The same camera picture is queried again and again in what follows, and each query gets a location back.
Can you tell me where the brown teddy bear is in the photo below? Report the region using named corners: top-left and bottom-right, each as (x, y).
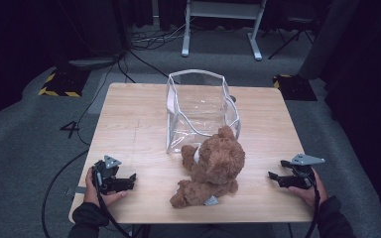
top-left (169, 125), bottom-right (246, 209)

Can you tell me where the person's left hand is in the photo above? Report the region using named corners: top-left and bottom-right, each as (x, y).
top-left (84, 167), bottom-right (128, 208)

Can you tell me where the black yellow striped base plate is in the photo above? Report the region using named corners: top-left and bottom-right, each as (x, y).
top-left (272, 73), bottom-right (318, 102)
top-left (38, 67), bottom-right (92, 98)

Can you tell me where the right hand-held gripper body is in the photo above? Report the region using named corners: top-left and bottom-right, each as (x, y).
top-left (289, 153), bottom-right (326, 190)

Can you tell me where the person's right hand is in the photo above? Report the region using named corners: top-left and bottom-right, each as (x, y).
top-left (287, 168), bottom-right (329, 210)

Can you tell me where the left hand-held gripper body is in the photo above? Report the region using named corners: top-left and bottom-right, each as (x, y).
top-left (91, 155), bottom-right (123, 195)

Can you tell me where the bundle of floor cables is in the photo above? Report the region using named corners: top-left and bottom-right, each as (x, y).
top-left (130, 18), bottom-right (194, 52)

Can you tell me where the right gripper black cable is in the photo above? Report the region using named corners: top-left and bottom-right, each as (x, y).
top-left (304, 168), bottom-right (321, 238)

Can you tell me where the grey stand base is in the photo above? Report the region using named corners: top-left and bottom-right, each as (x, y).
top-left (67, 57), bottom-right (124, 71)

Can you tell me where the clear plastic bag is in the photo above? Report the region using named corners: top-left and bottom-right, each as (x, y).
top-left (166, 68), bottom-right (242, 155)

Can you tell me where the long black floor cable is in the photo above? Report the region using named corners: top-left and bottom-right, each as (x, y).
top-left (41, 63), bottom-right (117, 238)

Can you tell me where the black tripod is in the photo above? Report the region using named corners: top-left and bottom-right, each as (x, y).
top-left (267, 16), bottom-right (316, 60)

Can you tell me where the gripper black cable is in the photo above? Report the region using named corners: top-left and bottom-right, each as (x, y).
top-left (92, 168), bottom-right (137, 238)
top-left (304, 168), bottom-right (321, 238)

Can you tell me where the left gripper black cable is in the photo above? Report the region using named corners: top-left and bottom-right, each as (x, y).
top-left (92, 168), bottom-right (137, 238)

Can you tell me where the white desk frame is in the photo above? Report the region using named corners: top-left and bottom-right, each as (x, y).
top-left (181, 0), bottom-right (268, 61)

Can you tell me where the grey curtain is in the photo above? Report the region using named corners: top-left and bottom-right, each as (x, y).
top-left (298, 0), bottom-right (360, 80)

